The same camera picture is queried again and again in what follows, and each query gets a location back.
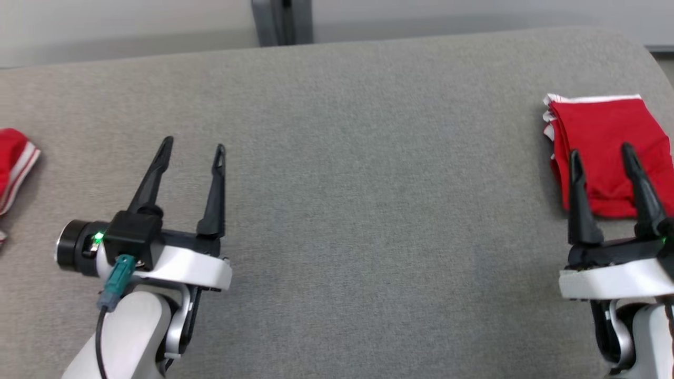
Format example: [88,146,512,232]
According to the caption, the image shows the left black cable teal plug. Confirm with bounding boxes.
[95,254,136,379]

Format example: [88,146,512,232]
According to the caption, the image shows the grey metal partition post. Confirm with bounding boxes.
[251,0,314,47]

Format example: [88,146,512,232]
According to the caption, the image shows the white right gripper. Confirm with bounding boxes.
[558,142,674,303]

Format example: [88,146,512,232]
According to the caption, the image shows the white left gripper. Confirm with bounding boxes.
[55,136,232,293]

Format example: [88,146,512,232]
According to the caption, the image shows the red shorts with white trim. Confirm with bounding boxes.
[542,94,674,219]

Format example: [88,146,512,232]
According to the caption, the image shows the red Bulls jersey shirt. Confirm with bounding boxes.
[0,128,41,243]

